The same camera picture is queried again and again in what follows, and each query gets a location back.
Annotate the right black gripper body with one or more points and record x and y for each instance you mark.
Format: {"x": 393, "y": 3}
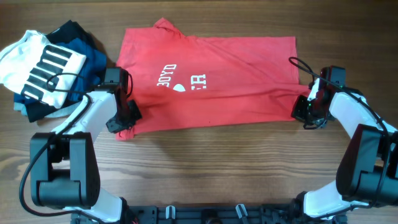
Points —
{"x": 306, "y": 111}

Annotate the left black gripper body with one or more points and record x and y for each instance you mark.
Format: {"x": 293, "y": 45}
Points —
{"x": 127, "y": 116}

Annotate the red printed t-shirt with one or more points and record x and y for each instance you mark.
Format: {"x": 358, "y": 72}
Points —
{"x": 183, "y": 81}

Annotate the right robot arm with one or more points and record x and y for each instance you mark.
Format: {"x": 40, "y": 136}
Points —
{"x": 367, "y": 175}

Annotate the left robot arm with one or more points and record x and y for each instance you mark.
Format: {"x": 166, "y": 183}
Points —
{"x": 63, "y": 169}

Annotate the blue folded shirt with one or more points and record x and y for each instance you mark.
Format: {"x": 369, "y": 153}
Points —
{"x": 65, "y": 70}

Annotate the white black striped folded shirt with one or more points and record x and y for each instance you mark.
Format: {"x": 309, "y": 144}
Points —
{"x": 19, "y": 58}

